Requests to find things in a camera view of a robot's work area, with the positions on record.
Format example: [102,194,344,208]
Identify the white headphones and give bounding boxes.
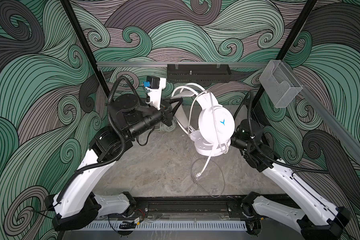
[170,82,236,178]

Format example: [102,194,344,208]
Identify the grey white headphone cable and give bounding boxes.
[190,157,226,199]

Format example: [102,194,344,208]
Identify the mint green headphones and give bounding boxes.
[154,123,177,133]

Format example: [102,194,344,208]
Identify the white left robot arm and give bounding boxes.
[45,76,183,232]

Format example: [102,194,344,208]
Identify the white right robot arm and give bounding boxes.
[231,119,351,240]

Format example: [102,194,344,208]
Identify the black perforated wall tray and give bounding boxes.
[167,65,232,84]

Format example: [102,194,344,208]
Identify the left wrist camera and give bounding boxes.
[143,76,167,110]

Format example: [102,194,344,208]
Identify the aluminium wall rail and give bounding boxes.
[96,61,268,69]

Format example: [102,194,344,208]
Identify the clear plastic wall bin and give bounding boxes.
[259,60,303,109]

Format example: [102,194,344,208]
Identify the black frame post left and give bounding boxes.
[60,0,110,97]

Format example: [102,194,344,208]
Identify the black frame post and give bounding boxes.
[251,1,317,108]
[60,0,110,97]

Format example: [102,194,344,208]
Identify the white slotted cable duct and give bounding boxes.
[82,220,247,232]

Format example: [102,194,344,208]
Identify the black frame post right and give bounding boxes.
[251,1,317,108]

